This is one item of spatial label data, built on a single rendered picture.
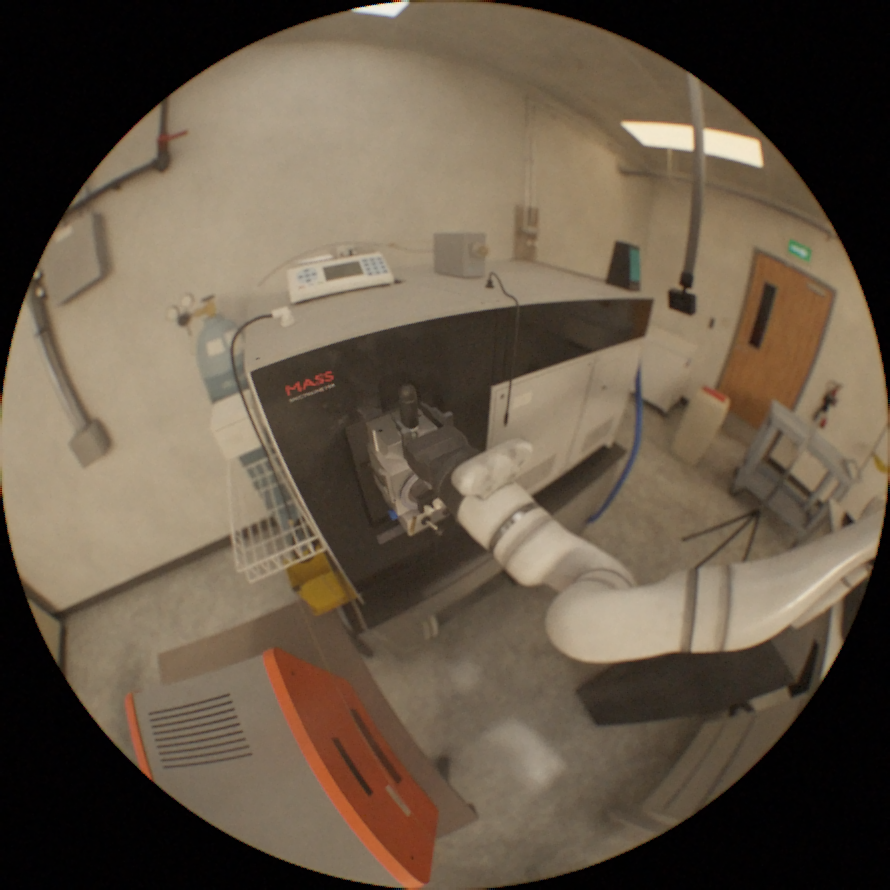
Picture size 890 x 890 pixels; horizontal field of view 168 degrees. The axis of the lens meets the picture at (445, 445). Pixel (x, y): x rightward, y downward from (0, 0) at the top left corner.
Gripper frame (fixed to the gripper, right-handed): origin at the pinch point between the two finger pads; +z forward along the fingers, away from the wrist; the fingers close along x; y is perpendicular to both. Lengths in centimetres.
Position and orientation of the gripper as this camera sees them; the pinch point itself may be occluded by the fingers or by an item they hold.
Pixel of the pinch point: (406, 408)
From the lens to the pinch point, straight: 43.8
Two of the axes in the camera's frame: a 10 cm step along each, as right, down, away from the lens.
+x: 8.3, -3.7, 4.2
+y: 0.1, 7.7, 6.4
